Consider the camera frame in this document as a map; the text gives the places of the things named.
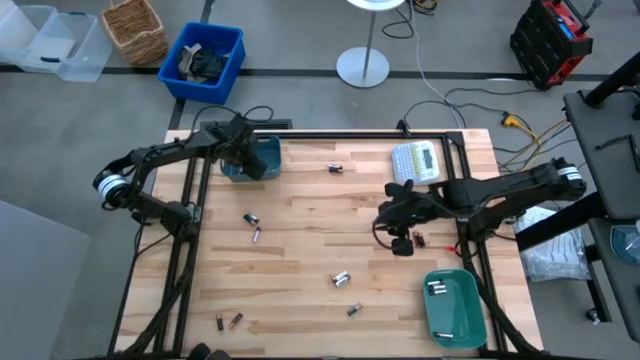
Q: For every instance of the silver red-print battery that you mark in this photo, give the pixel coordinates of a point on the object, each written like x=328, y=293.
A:
x=256, y=234

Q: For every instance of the yellow power plug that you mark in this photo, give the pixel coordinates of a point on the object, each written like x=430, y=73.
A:
x=511, y=120

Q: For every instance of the white floor lamp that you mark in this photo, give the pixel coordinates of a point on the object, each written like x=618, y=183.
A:
x=363, y=67

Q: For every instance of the black Duracell battery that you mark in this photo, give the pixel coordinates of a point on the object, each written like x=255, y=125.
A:
x=422, y=240

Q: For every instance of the clear plastic bag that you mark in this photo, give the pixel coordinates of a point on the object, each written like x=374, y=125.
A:
x=555, y=250

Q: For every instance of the red black toolbox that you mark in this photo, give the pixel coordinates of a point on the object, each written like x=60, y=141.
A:
x=540, y=50

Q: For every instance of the green plastic tray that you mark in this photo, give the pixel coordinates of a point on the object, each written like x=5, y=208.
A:
x=460, y=315

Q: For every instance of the small red tag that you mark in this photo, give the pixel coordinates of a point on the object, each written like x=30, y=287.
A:
x=452, y=248

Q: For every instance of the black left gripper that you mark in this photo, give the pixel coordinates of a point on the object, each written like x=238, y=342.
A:
x=242, y=145

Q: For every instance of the person's shoe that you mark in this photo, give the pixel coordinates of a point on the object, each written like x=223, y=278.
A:
x=199, y=351
x=220, y=355

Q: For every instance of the wicker basket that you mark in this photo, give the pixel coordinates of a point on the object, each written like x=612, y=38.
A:
x=135, y=32

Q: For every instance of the black caster wheel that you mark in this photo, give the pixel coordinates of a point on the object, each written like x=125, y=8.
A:
x=592, y=315

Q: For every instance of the black copper-top battery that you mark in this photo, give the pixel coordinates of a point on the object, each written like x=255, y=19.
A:
x=355, y=309

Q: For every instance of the blue plastic tub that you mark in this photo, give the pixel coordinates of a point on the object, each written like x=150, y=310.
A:
x=200, y=92

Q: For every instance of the dark teal plastic bin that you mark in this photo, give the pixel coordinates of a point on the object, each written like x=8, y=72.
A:
x=272, y=160

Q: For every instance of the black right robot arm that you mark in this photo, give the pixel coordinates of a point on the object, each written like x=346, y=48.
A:
x=510, y=187

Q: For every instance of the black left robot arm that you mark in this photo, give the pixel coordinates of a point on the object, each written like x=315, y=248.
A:
x=165, y=150

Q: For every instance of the black rolling cart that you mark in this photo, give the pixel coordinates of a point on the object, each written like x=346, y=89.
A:
x=610, y=165

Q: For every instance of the slim AAA battery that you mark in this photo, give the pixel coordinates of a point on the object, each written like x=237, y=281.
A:
x=335, y=168

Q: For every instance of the black pen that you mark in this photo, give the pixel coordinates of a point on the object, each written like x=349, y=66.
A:
x=612, y=142

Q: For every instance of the black aluminium table frame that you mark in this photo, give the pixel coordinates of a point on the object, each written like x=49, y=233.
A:
x=320, y=135

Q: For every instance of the silver black-top battery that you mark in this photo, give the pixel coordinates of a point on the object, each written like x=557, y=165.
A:
x=439, y=293

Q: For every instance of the dark bundled clothes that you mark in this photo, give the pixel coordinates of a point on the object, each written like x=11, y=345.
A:
x=205, y=65

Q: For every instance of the white label maker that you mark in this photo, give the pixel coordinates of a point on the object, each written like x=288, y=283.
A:
x=415, y=165

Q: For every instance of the blue round lid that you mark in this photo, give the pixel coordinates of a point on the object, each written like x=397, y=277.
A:
x=627, y=245

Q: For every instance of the clear plastic bin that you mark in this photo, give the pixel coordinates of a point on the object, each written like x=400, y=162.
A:
x=20, y=30
x=75, y=50

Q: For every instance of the silver black AA battery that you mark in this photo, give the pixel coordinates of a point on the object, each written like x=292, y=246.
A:
x=338, y=276
x=344, y=281

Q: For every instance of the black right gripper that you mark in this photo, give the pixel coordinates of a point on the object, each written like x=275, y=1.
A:
x=405, y=212

